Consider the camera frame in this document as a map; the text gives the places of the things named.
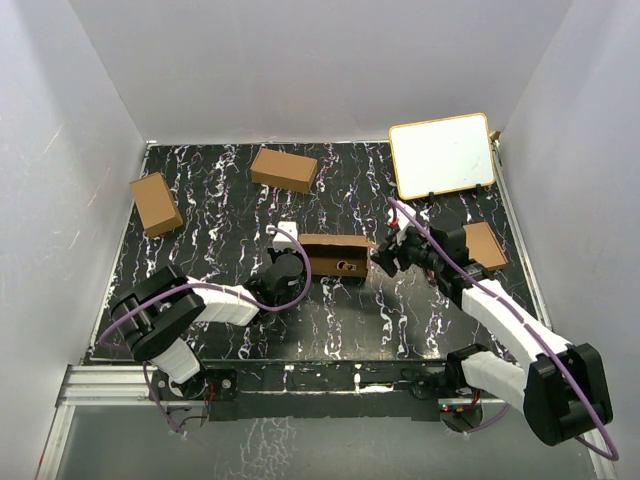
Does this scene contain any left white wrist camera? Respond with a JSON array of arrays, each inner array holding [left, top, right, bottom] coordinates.
[[266, 221, 298, 252]]

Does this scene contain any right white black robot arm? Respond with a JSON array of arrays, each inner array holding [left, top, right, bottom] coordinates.
[[372, 220, 613, 446]]

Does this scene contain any small cardboard box left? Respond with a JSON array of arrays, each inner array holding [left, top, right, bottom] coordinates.
[[130, 172, 183, 238]]

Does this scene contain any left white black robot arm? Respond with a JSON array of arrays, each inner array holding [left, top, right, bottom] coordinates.
[[99, 249, 311, 399]]

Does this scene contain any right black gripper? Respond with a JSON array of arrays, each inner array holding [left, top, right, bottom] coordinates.
[[372, 223, 444, 276]]

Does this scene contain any small round sticker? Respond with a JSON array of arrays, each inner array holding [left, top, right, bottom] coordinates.
[[336, 260, 357, 271]]

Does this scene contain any flat cardboard stack right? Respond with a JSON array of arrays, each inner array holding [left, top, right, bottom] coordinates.
[[463, 222, 508, 271]]

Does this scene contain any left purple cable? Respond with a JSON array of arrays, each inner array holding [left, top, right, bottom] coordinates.
[[98, 224, 314, 439]]

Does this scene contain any yellow framed whiteboard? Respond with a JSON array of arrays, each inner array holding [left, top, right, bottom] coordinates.
[[389, 112, 496, 200]]

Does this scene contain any black base bar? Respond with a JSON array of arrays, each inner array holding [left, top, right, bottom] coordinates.
[[204, 360, 451, 421]]

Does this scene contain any folded cardboard box back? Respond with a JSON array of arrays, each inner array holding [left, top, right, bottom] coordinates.
[[250, 148, 318, 194]]

